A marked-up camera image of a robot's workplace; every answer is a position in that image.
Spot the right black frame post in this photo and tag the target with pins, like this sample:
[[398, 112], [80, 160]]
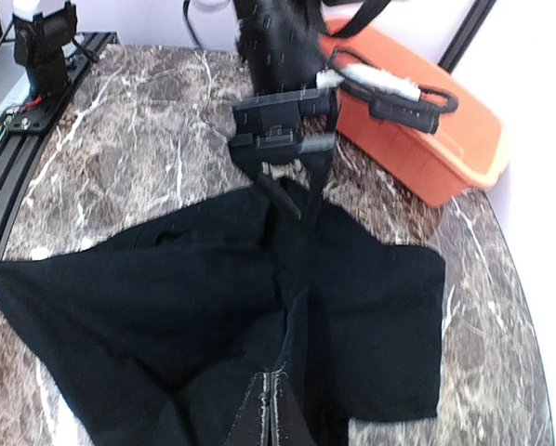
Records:
[[465, 34]]

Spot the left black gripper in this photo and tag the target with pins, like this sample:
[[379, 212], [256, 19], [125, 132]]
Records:
[[268, 129]]

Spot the orange plastic tub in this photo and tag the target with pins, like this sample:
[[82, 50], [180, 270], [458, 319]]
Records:
[[470, 149]]

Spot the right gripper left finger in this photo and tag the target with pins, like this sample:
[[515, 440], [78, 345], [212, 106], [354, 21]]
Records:
[[251, 426]]

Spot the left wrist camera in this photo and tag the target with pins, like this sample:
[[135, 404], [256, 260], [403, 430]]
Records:
[[389, 97]]

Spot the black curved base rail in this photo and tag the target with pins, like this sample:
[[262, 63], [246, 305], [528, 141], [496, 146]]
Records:
[[24, 142]]

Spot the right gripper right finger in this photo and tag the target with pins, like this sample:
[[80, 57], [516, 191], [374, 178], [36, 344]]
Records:
[[288, 426]]

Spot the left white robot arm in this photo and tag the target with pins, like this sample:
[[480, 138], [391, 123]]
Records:
[[279, 41]]

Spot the black t-shirt with blue logo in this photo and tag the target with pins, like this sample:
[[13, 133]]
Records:
[[154, 335]]

